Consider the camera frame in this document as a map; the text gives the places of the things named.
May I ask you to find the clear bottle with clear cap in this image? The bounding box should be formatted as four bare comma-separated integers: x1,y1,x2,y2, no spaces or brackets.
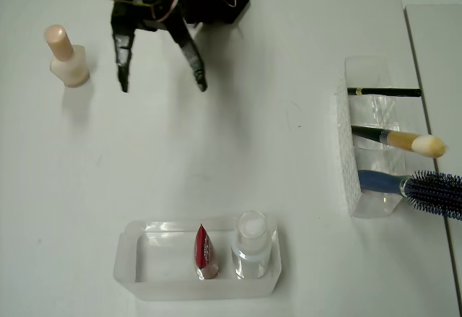
230,210,274,280

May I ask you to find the pink bottle with pink cap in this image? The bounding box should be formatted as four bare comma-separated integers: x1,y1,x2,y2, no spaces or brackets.
45,24,90,88

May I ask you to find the frosted white plastic bin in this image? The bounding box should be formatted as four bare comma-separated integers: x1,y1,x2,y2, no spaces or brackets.
113,215,282,302

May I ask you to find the red hand cream tube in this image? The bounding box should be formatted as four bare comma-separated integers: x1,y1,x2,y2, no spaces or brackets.
193,224,220,280

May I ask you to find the makeup brush with gold ferrule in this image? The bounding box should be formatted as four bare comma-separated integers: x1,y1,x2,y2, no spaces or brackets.
350,124,448,158

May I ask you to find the blue round hairbrush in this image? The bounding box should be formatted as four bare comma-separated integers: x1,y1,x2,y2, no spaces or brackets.
357,169,462,221

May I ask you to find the dark thin cosmetic pencil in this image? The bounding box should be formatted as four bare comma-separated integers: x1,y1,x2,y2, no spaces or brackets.
347,87,422,97

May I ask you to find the clear faceted acrylic organizer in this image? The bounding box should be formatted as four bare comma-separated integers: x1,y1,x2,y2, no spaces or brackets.
335,55,407,219

